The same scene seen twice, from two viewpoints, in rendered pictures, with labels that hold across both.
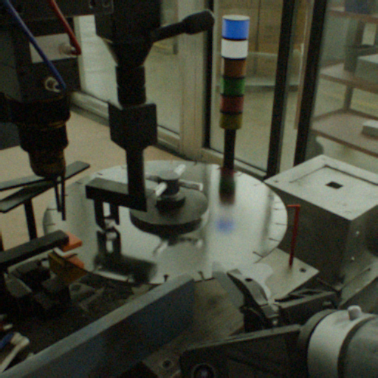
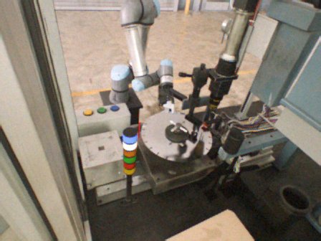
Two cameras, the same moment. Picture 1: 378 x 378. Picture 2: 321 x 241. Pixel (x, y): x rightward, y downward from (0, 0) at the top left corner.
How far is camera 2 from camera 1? 1.38 m
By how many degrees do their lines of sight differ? 109
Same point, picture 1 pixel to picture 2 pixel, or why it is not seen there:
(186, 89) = not seen: outside the picture
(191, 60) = not seen: outside the picture
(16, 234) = (223, 226)
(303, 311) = (165, 93)
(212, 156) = not seen: outside the picture
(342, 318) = (168, 79)
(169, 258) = (182, 117)
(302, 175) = (108, 156)
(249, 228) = (157, 120)
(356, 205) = (107, 135)
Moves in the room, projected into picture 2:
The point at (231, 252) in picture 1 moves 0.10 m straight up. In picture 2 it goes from (167, 115) to (170, 99)
